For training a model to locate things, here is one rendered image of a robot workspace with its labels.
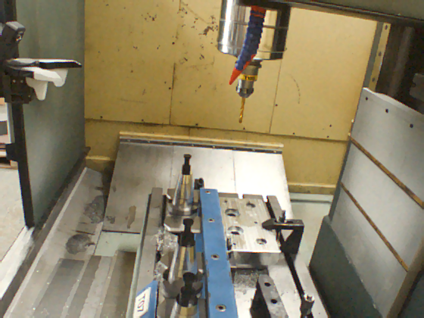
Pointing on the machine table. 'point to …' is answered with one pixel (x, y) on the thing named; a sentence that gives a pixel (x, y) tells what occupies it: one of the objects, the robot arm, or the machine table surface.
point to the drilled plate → (257, 254)
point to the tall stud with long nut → (307, 305)
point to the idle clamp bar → (272, 303)
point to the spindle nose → (269, 51)
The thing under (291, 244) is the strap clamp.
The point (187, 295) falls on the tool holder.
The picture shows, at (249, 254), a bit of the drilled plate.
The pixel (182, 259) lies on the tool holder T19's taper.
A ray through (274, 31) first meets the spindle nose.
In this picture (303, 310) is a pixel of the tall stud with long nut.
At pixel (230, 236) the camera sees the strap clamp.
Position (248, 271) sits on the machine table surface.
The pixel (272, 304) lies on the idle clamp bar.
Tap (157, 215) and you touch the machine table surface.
